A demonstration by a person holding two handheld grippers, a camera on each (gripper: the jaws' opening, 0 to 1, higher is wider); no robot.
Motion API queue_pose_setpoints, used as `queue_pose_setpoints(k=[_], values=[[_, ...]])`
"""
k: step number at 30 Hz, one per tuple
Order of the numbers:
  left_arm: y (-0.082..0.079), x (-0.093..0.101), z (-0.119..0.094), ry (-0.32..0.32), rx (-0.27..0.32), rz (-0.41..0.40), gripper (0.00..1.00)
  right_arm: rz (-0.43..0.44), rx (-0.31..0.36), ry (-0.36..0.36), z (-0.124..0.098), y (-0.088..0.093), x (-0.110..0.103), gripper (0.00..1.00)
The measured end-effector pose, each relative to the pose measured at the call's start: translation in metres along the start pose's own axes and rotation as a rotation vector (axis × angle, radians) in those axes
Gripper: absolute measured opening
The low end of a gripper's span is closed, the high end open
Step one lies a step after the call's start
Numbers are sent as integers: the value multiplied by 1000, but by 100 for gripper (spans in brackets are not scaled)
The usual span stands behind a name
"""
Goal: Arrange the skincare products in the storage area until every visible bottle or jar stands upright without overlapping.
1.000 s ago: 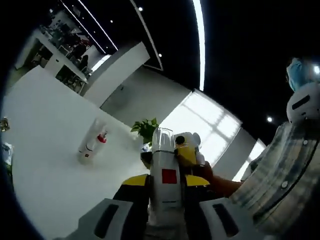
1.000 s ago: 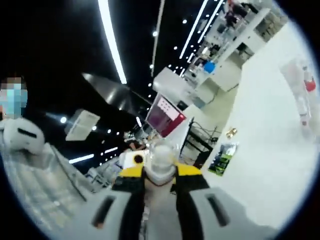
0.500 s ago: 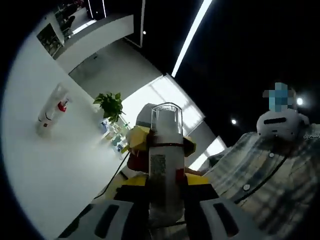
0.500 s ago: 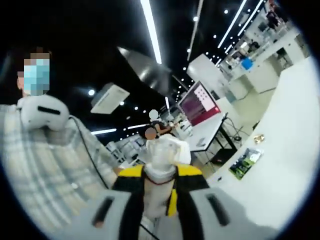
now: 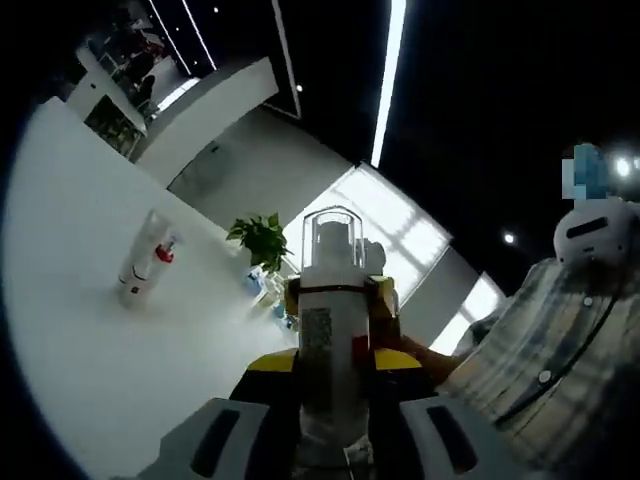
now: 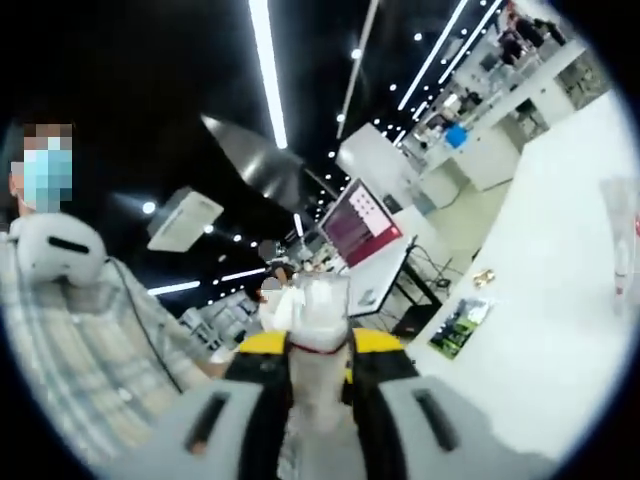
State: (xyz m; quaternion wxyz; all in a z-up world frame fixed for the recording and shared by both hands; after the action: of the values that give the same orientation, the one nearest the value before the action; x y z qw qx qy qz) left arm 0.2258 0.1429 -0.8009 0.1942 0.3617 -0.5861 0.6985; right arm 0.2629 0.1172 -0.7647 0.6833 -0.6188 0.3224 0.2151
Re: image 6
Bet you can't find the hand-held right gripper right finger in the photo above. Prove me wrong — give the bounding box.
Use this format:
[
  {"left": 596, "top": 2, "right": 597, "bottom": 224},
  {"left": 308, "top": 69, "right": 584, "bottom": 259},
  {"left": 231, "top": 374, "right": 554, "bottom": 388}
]
[{"left": 348, "top": 328, "right": 506, "bottom": 480}]

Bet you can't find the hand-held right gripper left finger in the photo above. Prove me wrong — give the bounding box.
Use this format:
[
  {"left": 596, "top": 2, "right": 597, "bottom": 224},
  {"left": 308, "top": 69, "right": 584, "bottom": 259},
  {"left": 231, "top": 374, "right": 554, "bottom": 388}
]
[{"left": 144, "top": 333, "right": 292, "bottom": 480}]

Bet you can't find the white pump skincare bottle red collar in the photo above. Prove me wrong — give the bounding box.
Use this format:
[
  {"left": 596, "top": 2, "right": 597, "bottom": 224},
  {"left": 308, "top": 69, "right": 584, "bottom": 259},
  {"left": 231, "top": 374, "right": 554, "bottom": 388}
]
[{"left": 277, "top": 273, "right": 357, "bottom": 480}]

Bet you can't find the white skincare bottle red square label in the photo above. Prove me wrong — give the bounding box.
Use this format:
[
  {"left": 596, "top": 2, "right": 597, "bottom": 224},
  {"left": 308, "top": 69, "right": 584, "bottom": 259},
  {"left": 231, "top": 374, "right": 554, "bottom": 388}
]
[{"left": 598, "top": 177, "right": 640, "bottom": 317}]

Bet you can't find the green and dark pamphlet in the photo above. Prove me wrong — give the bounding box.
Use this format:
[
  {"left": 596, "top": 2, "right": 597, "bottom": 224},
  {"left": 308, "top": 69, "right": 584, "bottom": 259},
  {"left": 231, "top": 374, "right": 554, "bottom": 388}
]
[{"left": 426, "top": 296, "right": 495, "bottom": 362}]

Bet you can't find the monitor with red screen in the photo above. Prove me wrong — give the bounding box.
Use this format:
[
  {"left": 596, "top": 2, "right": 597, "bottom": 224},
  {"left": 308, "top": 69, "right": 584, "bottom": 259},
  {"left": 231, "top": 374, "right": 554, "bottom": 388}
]
[{"left": 318, "top": 176, "right": 403, "bottom": 270}]

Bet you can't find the white ceiling air conditioner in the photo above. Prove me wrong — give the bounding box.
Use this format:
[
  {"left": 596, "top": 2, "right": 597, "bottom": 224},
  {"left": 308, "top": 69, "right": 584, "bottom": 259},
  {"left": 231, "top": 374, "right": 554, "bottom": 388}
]
[{"left": 146, "top": 184, "right": 226, "bottom": 252}]

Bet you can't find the silver ceiling hood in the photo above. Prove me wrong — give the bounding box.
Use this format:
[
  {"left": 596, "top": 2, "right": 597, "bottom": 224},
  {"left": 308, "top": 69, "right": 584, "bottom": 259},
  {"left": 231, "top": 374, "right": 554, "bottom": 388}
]
[{"left": 198, "top": 112, "right": 307, "bottom": 202}]

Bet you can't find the blue box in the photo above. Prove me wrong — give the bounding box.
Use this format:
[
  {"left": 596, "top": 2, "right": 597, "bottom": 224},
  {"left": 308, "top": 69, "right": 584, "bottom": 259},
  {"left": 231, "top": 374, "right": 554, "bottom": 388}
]
[{"left": 443, "top": 123, "right": 472, "bottom": 150}]

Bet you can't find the row of white counters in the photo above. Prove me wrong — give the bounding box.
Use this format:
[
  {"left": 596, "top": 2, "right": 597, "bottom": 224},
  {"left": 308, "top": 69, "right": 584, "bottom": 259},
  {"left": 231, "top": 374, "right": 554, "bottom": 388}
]
[{"left": 398, "top": 38, "right": 617, "bottom": 202}]

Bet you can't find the thin dark device cable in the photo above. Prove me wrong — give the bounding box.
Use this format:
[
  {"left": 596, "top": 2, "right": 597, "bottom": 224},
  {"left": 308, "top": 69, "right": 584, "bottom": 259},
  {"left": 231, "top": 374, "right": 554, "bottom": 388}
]
[{"left": 106, "top": 256, "right": 185, "bottom": 395}]

